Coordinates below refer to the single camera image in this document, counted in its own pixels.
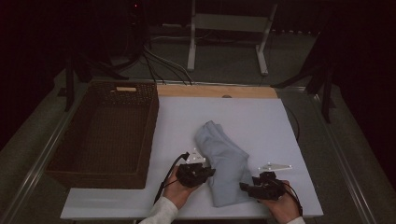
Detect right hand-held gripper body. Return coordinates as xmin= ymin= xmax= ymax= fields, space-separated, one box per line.
xmin=247 ymin=161 xmax=293 ymax=202

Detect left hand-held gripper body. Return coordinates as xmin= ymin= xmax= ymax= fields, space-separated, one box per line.
xmin=176 ymin=148 xmax=216 ymax=189

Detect light blue tank top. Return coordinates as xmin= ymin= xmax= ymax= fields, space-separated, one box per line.
xmin=194 ymin=120 xmax=255 ymax=208

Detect brown wicker basket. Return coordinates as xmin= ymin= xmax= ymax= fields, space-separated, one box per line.
xmin=45 ymin=80 xmax=161 ymax=190

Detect person's left hand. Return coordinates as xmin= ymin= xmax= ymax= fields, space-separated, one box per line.
xmin=163 ymin=166 xmax=200 ymax=210

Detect person's right hand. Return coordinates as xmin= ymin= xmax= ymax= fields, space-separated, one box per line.
xmin=256 ymin=180 xmax=303 ymax=224

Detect black metal stand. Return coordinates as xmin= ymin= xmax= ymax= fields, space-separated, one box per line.
xmin=64 ymin=55 xmax=130 ymax=113
xmin=270 ymin=46 xmax=335 ymax=124

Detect white metal stand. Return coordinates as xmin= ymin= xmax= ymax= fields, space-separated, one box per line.
xmin=186 ymin=0 xmax=279 ymax=77

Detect dark equipment with red light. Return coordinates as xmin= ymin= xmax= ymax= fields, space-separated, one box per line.
xmin=124 ymin=0 xmax=149 ymax=60

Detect left hand-held gripper black cable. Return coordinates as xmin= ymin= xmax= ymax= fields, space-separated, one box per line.
xmin=152 ymin=151 xmax=191 ymax=204

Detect hand-held gripper black cable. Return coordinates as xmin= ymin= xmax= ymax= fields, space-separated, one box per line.
xmin=152 ymin=151 xmax=191 ymax=204
xmin=281 ymin=181 xmax=304 ymax=217

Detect right hand-held gripper black cable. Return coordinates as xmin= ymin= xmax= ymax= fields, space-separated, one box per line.
xmin=281 ymin=181 xmax=304 ymax=217

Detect thin black table cable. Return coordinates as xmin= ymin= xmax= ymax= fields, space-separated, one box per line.
xmin=283 ymin=105 xmax=302 ymax=143

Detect aluminium frame rail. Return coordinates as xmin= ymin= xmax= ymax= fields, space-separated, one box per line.
xmin=311 ymin=92 xmax=379 ymax=224
xmin=0 ymin=82 xmax=92 ymax=224
xmin=90 ymin=78 xmax=306 ymax=91

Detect black floor cable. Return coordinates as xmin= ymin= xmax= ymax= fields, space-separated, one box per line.
xmin=141 ymin=50 xmax=166 ymax=86

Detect grey floor cable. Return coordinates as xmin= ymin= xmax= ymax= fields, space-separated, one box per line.
xmin=143 ymin=45 xmax=194 ymax=86

